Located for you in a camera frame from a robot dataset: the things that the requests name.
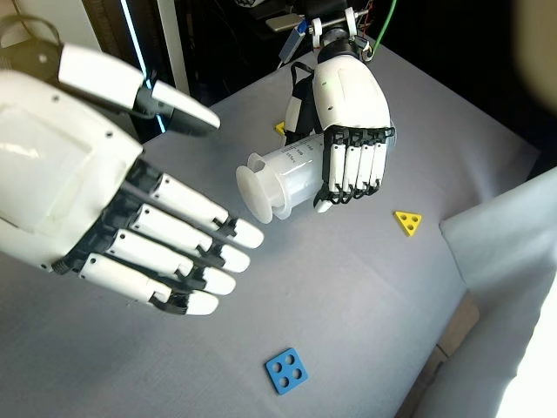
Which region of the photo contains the grey flat metal plate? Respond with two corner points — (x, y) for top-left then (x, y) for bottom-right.
(265, 15), (305, 32)

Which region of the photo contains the brown cardboard piece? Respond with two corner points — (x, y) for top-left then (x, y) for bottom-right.
(433, 294), (480, 365)

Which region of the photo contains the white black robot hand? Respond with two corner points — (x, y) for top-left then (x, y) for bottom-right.
(285, 50), (397, 214)
(0, 43), (265, 317)

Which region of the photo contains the green cable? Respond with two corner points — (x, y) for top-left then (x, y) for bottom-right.
(372, 0), (400, 54)

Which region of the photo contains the blue square block with holes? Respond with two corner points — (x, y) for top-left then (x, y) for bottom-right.
(264, 347), (312, 396)

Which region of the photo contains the pale grey fabric drape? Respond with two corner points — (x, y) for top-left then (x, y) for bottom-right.
(411, 167), (557, 418)

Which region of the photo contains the white post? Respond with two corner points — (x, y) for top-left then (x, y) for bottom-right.
(155, 0), (193, 102)

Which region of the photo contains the grey table cloth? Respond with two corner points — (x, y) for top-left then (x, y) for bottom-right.
(0, 43), (543, 418)

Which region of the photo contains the yellow triangle block with holes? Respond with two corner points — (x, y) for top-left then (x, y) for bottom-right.
(393, 210), (424, 239)

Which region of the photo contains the silver adapter box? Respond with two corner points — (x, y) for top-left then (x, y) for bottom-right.
(279, 29), (306, 63)

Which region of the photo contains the blue light strip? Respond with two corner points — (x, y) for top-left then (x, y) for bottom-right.
(118, 0), (169, 134)

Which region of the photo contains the large clear plastic syringe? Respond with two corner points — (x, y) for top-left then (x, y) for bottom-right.
(235, 132), (332, 226)

